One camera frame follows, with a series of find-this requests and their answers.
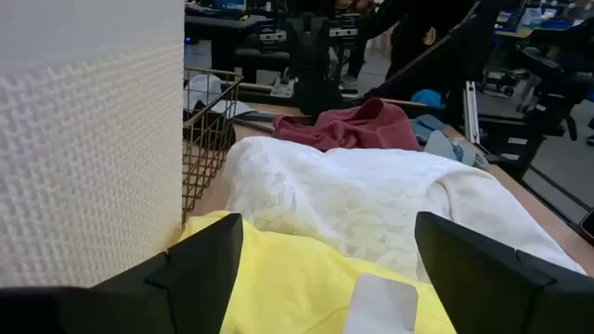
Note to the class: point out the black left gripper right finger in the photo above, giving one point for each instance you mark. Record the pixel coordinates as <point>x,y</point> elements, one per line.
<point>501,297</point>

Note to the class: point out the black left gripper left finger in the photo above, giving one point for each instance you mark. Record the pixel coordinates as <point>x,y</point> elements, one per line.
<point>185,287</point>

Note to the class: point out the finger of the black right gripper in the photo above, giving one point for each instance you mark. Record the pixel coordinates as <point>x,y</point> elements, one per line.
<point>308,88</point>
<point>330,88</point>

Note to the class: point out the maroon cloth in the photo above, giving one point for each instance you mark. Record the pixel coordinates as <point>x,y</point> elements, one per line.
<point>352,127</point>

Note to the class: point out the yellow cloth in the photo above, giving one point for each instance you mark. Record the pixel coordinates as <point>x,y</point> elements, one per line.
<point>287,287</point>

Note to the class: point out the white fluffy cloth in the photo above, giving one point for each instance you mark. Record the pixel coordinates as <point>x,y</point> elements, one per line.
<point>362,195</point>

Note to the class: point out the grey-green sock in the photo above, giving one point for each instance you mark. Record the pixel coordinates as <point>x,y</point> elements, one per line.
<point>441,146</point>

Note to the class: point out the dark grey angled metal stand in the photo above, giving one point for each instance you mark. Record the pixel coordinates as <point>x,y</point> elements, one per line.
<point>255,125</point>

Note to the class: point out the dark workbench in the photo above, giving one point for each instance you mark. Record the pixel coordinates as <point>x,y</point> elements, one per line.
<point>223,28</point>

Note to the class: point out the person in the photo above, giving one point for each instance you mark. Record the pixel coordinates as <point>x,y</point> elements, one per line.
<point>417,51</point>

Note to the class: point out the bright blue rounded object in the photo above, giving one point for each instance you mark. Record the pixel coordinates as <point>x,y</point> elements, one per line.
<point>428,98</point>

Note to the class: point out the silver aluminium extrusion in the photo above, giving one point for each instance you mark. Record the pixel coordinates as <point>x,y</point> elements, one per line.
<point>471,111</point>

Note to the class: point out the white plastic bin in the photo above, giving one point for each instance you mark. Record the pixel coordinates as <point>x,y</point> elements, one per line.
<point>83,162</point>

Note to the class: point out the black office chair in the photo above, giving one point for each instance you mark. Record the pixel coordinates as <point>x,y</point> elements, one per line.
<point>557,69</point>

